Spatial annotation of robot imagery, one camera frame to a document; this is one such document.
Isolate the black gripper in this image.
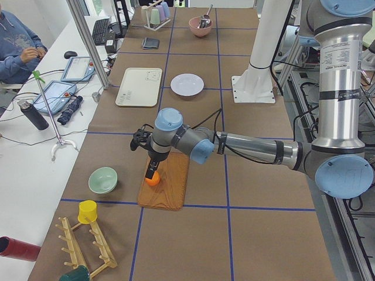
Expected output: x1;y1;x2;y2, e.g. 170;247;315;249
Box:
145;150;167;180

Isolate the orange fruit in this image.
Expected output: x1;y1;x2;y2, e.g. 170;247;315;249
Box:
145;172;161;186

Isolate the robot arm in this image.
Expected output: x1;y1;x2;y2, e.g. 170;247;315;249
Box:
145;1;374;199

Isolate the cream bear tray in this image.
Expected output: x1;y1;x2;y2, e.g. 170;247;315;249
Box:
115;67;162;107

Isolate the wooden cutting board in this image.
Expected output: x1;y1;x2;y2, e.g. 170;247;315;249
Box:
138;152;190;211

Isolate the green bowl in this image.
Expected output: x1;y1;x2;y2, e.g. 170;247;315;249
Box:
88;167;118;194

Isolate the yellow cup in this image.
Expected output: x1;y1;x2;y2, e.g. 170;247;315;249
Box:
77;200;97;224

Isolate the small metal weight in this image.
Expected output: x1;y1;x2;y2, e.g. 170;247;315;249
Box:
91;92;101;102

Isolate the white plate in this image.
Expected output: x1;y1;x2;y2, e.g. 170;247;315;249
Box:
171;73;204;97

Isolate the dark blue folded umbrella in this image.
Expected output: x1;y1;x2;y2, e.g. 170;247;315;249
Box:
57;95;83;125

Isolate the wooden cup rack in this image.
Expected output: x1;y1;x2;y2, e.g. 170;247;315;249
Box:
56;217;118;280

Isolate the near teach pendant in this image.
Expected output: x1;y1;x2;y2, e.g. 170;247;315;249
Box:
38;80;77;115

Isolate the teach pendant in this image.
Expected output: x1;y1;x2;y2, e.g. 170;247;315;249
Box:
61;56;95;83
38;80;77;115

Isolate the dark green cup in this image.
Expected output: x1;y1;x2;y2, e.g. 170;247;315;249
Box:
59;265;90;281

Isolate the far teach pendant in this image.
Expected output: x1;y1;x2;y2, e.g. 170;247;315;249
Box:
61;56;95;83

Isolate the black water bottle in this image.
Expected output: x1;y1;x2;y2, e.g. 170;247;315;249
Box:
18;100;49;131

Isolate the grey folded cloth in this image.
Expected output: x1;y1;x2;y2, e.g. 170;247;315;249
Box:
141;37;159;50

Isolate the black computer mouse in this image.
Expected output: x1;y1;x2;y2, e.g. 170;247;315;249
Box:
64;51;77;59

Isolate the reacher grabber tool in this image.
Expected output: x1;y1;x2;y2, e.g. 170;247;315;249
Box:
32;70;79;162

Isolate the black keyboard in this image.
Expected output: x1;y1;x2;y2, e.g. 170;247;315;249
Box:
91;18;110;46

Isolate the green pastel cup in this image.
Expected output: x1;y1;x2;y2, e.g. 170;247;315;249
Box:
150;8;161;26

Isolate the purple pastel cup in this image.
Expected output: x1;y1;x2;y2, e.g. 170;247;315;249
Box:
156;5;166;22

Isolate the pink bowl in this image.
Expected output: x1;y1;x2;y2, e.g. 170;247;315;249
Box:
188;17;213;37

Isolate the red cylinder bottle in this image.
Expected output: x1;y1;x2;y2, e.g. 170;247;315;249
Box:
1;237;41;262

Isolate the metal scoop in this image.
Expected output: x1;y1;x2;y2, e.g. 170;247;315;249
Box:
197;4;213;29

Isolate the blue pastel cup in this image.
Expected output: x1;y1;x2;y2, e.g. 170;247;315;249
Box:
161;2;170;18

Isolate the person in blue hoodie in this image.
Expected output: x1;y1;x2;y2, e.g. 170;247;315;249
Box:
1;9;47;84

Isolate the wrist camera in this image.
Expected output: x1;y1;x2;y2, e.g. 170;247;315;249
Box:
130;124;154;151

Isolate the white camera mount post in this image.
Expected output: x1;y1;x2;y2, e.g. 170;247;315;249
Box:
232;0;293;104

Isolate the white wire cup rack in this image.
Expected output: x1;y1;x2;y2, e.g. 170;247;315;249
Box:
131;0;171;31

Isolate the aluminium frame post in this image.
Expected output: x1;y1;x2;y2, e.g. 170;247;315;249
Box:
66;0;110;90

